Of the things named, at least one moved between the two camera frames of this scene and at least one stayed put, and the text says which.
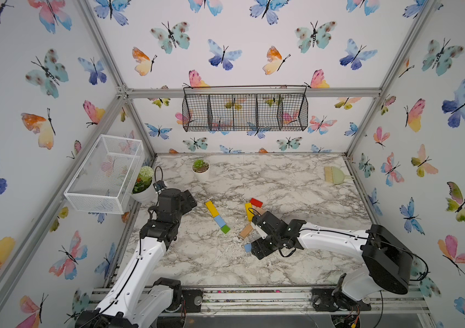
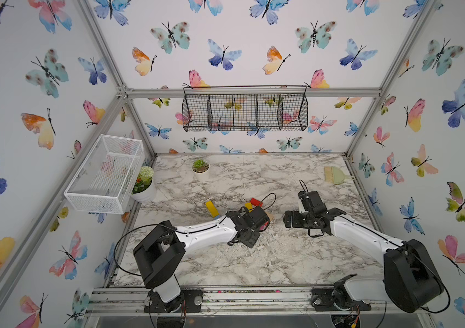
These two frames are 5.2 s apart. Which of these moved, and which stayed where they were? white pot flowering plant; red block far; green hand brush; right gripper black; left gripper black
Moved: right gripper black; left gripper black
Stayed: white pot flowering plant; red block far; green hand brush
